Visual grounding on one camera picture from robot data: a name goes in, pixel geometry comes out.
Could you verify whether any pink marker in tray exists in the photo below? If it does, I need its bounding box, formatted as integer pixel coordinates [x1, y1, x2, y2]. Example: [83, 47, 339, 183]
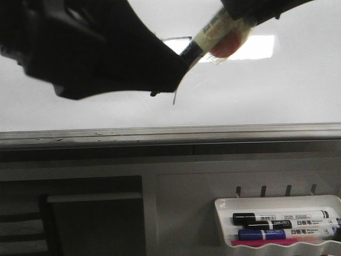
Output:
[230, 238, 323, 247]

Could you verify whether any black capped marker middle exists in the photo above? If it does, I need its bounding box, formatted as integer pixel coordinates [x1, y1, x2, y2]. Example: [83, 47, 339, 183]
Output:
[245, 218, 340, 230]

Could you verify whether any white plastic marker tray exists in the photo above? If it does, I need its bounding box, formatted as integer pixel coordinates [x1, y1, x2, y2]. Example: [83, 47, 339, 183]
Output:
[215, 195, 340, 255]

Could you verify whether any black capped marker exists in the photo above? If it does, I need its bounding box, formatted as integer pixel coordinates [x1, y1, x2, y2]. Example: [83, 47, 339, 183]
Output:
[232, 210, 330, 225]
[245, 218, 340, 230]

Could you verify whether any white whiteboard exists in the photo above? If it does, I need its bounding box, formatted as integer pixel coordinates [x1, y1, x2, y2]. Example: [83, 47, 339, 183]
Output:
[1, 1, 340, 131]

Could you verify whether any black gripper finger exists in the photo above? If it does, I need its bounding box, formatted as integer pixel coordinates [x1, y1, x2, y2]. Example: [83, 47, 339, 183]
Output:
[221, 0, 310, 26]
[1, 1, 189, 100]

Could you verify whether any black whiteboard marker with tape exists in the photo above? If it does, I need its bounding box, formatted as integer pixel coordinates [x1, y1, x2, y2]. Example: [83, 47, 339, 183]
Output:
[180, 7, 256, 70]

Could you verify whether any dark metal hook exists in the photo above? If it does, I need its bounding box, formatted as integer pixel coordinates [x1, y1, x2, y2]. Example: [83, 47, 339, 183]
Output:
[261, 186, 267, 197]
[236, 186, 241, 198]
[310, 184, 317, 196]
[285, 185, 291, 197]

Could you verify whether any black capped marker top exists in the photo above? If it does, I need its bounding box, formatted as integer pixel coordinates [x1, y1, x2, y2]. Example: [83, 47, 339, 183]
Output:
[232, 210, 330, 225]

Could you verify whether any blue capped marker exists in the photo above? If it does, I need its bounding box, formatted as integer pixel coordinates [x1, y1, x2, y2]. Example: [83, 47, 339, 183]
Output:
[238, 227, 337, 241]

